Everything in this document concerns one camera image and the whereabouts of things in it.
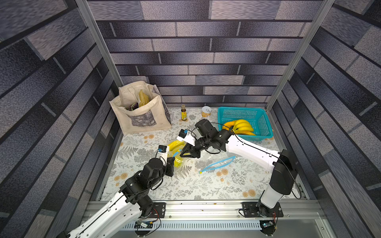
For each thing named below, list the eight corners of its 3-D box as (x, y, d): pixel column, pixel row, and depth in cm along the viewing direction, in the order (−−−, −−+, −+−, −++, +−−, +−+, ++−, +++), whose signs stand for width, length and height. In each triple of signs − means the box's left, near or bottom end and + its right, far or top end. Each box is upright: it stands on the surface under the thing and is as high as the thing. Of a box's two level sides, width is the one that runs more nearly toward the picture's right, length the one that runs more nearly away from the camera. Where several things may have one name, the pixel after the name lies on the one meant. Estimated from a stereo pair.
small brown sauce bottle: (181, 120, 112) (180, 111, 103) (182, 114, 116) (181, 104, 108) (187, 120, 112) (186, 111, 103) (187, 114, 116) (187, 104, 108)
